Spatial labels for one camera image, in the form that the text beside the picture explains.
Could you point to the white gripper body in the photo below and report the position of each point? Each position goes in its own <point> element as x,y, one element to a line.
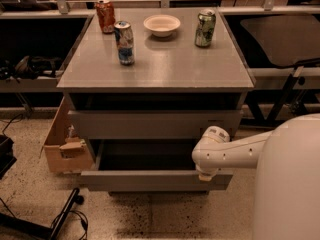
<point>205,170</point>

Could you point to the grey drawer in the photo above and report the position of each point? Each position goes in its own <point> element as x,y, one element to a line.
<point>152,124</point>
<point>149,166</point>

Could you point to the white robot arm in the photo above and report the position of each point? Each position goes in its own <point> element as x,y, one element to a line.
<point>287,164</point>

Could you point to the grey top drawer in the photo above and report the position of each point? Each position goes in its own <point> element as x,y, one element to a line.
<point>152,124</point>

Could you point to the grey drawer cabinet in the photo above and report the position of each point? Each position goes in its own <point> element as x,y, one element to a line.
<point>169,74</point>

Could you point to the cardboard box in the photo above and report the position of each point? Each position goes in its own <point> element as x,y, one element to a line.
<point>65,151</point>

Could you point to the green soda can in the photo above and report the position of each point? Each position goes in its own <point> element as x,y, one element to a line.
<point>205,27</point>

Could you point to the white bowl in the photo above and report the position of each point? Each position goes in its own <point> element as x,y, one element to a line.
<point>162,25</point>

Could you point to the blue pepsi can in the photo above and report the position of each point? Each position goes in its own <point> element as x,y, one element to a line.
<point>124,42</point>

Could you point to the orange soda can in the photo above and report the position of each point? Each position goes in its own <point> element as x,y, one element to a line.
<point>106,16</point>

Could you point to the black case on floor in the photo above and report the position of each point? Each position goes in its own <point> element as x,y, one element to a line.
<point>7,158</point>

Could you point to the black headphones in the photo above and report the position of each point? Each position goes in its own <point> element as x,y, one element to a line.
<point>30,67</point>

